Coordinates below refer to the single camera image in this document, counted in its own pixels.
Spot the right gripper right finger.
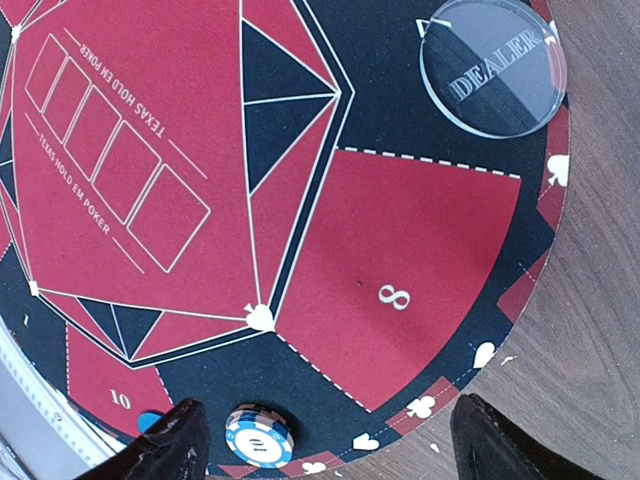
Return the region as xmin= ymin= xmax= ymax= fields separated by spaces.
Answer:
xmin=450 ymin=393 xmax=597 ymax=480

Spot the aluminium front rail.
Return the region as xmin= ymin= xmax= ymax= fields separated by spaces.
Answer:
xmin=1 ymin=327 xmax=125 ymax=479

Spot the round red black poker mat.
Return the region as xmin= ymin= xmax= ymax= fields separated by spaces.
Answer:
xmin=1 ymin=1 xmax=569 ymax=479

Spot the clear dealer button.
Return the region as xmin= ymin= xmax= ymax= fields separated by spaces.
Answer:
xmin=417 ymin=1 xmax=567 ymax=140

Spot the stack of poker chips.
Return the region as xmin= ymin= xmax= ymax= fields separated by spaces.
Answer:
xmin=225 ymin=404 xmax=294 ymax=469

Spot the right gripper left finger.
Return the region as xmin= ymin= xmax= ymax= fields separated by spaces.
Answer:
xmin=84 ymin=398 xmax=210 ymax=480

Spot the blue small blind button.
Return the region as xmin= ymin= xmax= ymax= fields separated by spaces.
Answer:
xmin=137 ymin=410 xmax=163 ymax=434

